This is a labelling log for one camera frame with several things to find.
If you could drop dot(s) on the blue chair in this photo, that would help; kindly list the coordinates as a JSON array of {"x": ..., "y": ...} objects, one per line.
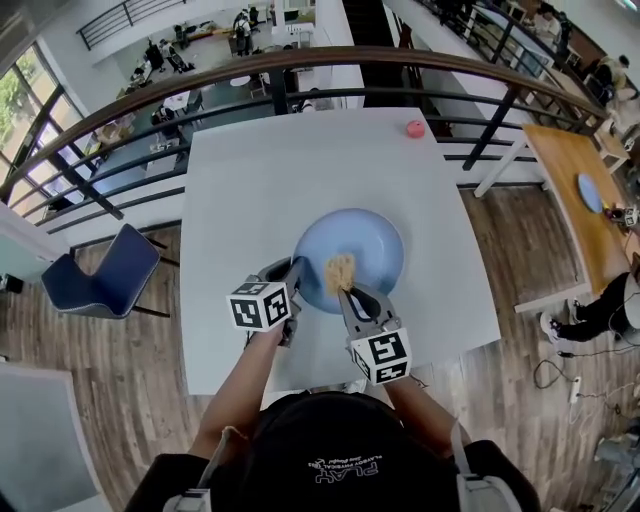
[{"x": 100, "y": 285}]

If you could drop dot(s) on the black bin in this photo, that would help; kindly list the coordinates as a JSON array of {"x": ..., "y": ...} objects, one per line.
[{"x": 12, "y": 284}]

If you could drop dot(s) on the person's black shirt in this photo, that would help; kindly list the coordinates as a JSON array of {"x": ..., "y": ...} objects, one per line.
[{"x": 325, "y": 440}]

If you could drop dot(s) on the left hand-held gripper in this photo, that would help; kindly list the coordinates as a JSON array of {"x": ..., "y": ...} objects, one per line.
[{"x": 257, "y": 305}]

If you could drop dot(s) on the dark staircase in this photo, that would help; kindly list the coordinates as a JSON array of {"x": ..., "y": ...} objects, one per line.
[{"x": 370, "y": 25}]

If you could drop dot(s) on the white power strip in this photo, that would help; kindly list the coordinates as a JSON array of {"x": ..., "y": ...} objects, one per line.
[{"x": 575, "y": 391}]

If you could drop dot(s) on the large window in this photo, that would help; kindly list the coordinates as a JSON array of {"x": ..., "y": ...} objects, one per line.
[{"x": 25, "y": 100}]

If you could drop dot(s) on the black railing with wooden handrail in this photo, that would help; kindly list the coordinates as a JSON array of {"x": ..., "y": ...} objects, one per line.
[{"x": 350, "y": 54}]

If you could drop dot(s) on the group of people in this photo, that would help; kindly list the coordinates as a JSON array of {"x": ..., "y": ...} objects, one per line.
[{"x": 156, "y": 55}]

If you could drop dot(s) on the person's left forearm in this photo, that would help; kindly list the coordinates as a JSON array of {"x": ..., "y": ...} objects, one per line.
[{"x": 235, "y": 390}]

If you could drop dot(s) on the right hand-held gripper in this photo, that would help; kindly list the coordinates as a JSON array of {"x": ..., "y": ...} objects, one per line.
[{"x": 382, "y": 355}]

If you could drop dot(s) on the small wooden table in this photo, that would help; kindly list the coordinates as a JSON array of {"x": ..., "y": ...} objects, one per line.
[{"x": 612, "y": 145}]

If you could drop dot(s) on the pink ball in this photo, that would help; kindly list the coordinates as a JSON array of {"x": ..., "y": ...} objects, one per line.
[{"x": 415, "y": 129}]

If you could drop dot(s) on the wooden table with white legs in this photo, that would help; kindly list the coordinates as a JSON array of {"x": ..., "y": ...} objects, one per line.
[{"x": 560, "y": 170}]

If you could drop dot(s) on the white square table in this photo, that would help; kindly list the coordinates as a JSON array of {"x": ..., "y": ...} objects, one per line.
[{"x": 250, "y": 175}]

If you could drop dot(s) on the person's right forearm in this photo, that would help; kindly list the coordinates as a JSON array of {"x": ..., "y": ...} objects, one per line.
[{"x": 420, "y": 415}]

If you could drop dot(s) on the beige scrubbing sponge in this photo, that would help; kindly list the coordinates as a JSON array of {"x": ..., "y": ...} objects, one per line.
[{"x": 340, "y": 272}]

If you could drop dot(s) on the person's white shoe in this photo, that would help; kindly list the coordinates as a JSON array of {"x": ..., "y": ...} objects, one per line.
[{"x": 356, "y": 386}]

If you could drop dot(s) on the big blue plate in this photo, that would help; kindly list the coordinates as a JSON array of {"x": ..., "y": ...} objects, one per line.
[
  {"x": 589, "y": 192},
  {"x": 360, "y": 235}
]

